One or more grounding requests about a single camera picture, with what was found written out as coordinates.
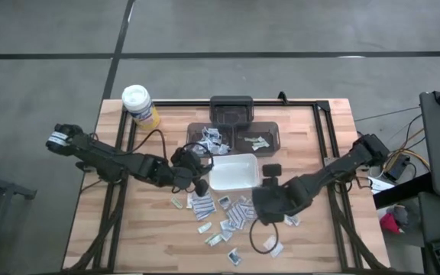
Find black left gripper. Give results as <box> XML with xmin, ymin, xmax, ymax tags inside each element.
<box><xmin>164</xmin><ymin>147</ymin><xmax>210</xmax><ymax>198</ymax></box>

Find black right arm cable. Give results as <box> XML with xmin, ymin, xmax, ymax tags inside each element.
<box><xmin>248</xmin><ymin>218</ymin><xmax>280</xmax><ymax>255</ymax></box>

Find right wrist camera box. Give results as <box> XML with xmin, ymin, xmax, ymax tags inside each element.
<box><xmin>261</xmin><ymin>163</ymin><xmax>283</xmax><ymax>179</ymax></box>

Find red and grey cloth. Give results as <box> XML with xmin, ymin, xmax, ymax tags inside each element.
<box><xmin>377</xmin><ymin>204</ymin><xmax>411</xmax><ymax>235</ymax></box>

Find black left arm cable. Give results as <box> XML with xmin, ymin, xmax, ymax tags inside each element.
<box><xmin>132</xmin><ymin>128</ymin><xmax>216</xmax><ymax>194</ymax></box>

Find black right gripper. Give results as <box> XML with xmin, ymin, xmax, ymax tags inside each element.
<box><xmin>251</xmin><ymin>178</ymin><xmax>313</xmax><ymax>226</ymax></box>

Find grey translucent plastic bin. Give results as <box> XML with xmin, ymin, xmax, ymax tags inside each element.
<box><xmin>231</xmin><ymin>121</ymin><xmax>281</xmax><ymax>157</ymax></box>
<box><xmin>186</xmin><ymin>121</ymin><xmax>235</xmax><ymax>157</ymax></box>
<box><xmin>209</xmin><ymin>95</ymin><xmax>254</xmax><ymax>130</ymax></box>

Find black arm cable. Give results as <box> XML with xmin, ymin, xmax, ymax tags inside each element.
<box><xmin>132</xmin><ymin>128</ymin><xmax>216</xmax><ymax>194</ymax></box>
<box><xmin>248</xmin><ymin>218</ymin><xmax>280</xmax><ymax>255</ymax></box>

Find grey metal stand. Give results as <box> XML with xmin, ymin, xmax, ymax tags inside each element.
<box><xmin>0</xmin><ymin>151</ymin><xmax>37</xmax><ymax>275</ymax></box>

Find white plastic bin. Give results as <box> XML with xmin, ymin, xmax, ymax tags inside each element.
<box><xmin>208</xmin><ymin>153</ymin><xmax>261</xmax><ymax>191</ymax></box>

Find floor cable bundle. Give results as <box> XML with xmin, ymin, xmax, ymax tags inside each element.
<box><xmin>355</xmin><ymin>112</ymin><xmax>433</xmax><ymax>184</ymax></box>

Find blue striped white packet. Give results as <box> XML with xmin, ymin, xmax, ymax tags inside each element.
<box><xmin>192</xmin><ymin>192</ymin><xmax>217</xmax><ymax>222</ymax></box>
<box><xmin>227</xmin><ymin>204</ymin><xmax>257</xmax><ymax>230</ymax></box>

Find yellow Lysol wipes canister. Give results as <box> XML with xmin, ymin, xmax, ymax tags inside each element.
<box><xmin>121</xmin><ymin>84</ymin><xmax>161</xmax><ymax>133</ymax></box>

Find white paper sheet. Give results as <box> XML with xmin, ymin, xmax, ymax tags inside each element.
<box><xmin>368</xmin><ymin>177</ymin><xmax>396</xmax><ymax>196</ymax></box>

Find black desk crossbar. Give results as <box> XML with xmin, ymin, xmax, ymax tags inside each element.
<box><xmin>372</xmin><ymin>172</ymin><xmax>433</xmax><ymax>210</ymax></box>

